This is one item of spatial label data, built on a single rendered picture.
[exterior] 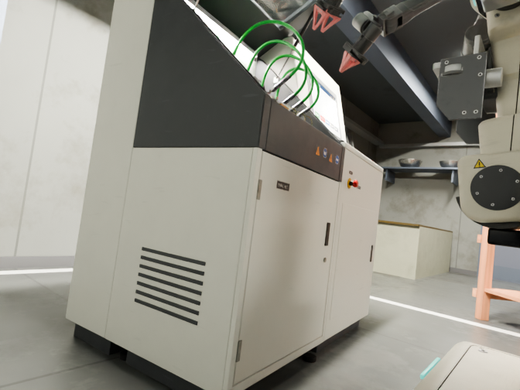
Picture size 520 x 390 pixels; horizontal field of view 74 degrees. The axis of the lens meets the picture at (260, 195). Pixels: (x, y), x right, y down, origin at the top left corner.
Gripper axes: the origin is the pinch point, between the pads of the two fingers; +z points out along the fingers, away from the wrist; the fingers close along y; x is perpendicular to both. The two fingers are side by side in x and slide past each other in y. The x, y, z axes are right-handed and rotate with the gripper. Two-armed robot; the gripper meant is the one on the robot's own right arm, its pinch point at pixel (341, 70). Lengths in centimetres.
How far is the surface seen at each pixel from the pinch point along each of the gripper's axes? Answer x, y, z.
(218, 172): 50, -34, 38
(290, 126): 29.8, -26.2, 18.4
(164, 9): 60, 35, 21
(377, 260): -349, 42, 198
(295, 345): 7, -78, 77
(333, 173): -10.0, -25.1, 32.6
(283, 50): -11, 52, 17
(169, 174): 56, -21, 54
